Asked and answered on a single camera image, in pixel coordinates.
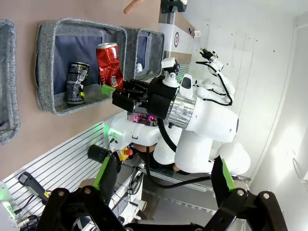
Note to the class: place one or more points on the small white background robot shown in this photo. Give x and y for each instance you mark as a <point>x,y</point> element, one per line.
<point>223,81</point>

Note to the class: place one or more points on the white panel with bullseye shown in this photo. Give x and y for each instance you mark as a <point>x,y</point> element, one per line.
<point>176,38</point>

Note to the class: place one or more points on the yellow red emergency stop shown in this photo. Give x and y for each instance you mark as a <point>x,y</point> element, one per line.
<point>125,154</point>

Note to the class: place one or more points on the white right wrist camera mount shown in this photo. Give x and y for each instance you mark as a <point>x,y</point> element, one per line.
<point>169,72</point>

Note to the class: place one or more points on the person's left hand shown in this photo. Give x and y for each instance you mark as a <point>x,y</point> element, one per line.
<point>131,6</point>

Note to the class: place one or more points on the crushed black soda can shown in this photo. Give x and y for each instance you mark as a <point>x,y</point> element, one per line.
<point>77,84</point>

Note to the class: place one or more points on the crushed red soda can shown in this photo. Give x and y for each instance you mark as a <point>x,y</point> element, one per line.
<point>109,67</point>

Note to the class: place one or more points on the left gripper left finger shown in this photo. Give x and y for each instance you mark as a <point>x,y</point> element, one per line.
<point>108,173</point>

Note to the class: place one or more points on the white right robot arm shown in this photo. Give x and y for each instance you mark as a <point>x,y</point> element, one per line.
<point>211,125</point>

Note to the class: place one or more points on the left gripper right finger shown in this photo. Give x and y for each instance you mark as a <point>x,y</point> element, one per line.
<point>220,178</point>

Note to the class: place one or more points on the black handheld enabling switch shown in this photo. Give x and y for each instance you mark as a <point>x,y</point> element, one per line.
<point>33,186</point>

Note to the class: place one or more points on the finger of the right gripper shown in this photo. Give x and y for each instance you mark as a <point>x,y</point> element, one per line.
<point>130,86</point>
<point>124,102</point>

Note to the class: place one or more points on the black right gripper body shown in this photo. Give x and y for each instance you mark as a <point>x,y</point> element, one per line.
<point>160,98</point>

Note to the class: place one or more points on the slotted aluminium base plate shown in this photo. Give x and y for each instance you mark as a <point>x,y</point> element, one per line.
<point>62,158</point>

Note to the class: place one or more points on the white paper ball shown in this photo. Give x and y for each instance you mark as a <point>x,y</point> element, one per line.
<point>139,68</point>

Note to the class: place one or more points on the grey fabric basket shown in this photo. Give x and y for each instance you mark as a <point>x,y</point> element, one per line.
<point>45,72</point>
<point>156,48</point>
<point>9,96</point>

